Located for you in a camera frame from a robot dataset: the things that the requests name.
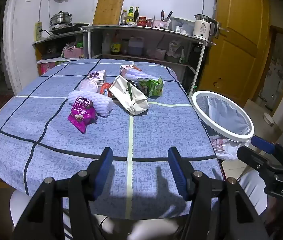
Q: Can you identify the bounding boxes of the clear plastic cup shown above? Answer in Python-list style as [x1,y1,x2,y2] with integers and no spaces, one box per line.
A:
[78,79,98,94]

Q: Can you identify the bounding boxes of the pink plastic container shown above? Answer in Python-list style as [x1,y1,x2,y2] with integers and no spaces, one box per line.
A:
[156,47,167,60]

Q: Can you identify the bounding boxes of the tall clear plastic bottle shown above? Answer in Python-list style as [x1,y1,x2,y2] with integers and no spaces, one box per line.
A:
[102,33,110,55]

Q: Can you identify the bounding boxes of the white paper bag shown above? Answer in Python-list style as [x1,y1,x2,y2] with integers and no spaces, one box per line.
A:
[109,74,149,116]

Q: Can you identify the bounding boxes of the blue checked tablecloth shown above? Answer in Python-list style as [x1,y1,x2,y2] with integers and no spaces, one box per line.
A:
[0,59,224,220]

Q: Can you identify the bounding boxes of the dark liquid plastic jug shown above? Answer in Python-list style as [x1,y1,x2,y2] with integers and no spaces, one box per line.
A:
[128,36,144,56]

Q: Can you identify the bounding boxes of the red and white carton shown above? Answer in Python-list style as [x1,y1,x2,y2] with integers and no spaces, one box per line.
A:
[120,65,142,77]

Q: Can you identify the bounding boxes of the yellow label sauce bottle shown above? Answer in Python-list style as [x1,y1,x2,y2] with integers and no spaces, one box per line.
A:
[110,34,121,55]

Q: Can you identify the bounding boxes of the wooden cutting board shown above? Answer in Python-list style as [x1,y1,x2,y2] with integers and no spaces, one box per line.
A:
[93,0,125,26]

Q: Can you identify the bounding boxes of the white floor bowl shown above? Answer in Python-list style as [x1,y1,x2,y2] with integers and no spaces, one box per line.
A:
[263,112,275,127]

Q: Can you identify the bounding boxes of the purple carton box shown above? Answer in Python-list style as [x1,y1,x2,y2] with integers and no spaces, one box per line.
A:
[87,70,107,84]

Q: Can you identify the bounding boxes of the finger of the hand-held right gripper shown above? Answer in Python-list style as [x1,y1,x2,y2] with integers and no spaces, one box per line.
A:
[237,146,282,173]
[251,135,283,166]

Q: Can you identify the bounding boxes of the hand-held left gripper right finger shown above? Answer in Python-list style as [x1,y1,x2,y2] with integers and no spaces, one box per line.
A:
[168,146,269,240]

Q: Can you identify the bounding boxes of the pink plastic basket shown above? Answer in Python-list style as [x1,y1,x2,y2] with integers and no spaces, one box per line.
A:
[63,47,84,59]

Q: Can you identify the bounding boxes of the pink knife holder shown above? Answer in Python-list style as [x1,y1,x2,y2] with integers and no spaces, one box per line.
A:
[153,19,168,29]

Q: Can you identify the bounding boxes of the orange wrapper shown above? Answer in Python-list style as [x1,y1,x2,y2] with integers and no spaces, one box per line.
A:
[100,82,113,98]

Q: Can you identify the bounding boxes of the white electric kettle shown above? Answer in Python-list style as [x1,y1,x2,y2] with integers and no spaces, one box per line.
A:
[193,14,218,41]

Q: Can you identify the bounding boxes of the metal door handle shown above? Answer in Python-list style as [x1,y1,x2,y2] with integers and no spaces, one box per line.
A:
[218,22,229,39]

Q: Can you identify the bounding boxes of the black induction cooker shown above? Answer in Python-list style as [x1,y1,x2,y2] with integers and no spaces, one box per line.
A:
[49,23,83,34]

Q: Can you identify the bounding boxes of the purple snack packet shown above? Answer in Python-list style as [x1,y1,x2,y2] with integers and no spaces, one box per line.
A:
[68,96,97,134]

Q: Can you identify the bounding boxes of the green snack packet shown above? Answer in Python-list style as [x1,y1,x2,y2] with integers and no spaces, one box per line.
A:
[138,77,164,97]

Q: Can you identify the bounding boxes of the yellow wooden door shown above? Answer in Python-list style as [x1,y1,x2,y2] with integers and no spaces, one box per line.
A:
[196,0,270,108]

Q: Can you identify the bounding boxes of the yellow power strip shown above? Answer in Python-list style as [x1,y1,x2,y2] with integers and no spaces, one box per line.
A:
[35,22,43,41]

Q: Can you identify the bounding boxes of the clear plastic storage box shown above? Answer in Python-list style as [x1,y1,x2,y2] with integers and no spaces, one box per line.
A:
[169,17,195,35]

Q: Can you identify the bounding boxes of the metal kitchen shelf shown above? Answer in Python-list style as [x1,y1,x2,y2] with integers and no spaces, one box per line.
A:
[79,25,217,87]

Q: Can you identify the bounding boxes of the steel steamer pot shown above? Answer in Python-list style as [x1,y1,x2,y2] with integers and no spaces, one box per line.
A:
[50,11,72,26]

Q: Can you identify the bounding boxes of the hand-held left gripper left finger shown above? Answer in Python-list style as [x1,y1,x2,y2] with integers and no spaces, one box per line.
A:
[13,147,113,240]

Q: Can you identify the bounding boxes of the pink printed box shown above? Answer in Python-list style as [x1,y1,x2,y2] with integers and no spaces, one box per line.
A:
[39,62,57,75]

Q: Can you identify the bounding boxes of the wooden side shelf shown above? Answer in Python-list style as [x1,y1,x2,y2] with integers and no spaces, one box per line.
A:
[33,30,89,77]

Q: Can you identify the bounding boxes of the white plastic bags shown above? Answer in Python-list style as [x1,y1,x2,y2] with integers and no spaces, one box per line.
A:
[168,41,185,63]

